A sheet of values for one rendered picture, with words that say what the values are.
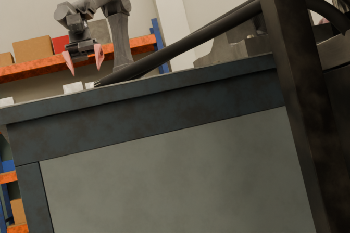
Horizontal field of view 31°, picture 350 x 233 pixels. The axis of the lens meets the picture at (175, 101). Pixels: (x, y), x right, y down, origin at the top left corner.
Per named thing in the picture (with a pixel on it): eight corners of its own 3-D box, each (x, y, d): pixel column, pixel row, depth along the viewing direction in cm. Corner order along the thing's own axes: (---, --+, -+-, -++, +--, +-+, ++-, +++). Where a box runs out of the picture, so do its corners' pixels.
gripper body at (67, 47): (96, 42, 198) (94, 24, 202) (64, 49, 198) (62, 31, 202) (100, 54, 203) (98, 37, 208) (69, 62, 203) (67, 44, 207)
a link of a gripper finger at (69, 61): (86, 65, 193) (83, 41, 199) (63, 70, 193) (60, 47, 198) (91, 78, 199) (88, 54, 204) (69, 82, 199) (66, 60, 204)
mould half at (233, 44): (198, 88, 208) (189, 48, 209) (271, 73, 214) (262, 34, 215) (249, 62, 159) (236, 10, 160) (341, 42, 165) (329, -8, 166)
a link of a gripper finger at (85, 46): (102, 61, 193) (99, 38, 199) (79, 66, 193) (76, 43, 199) (107, 74, 199) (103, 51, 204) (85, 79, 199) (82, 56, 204)
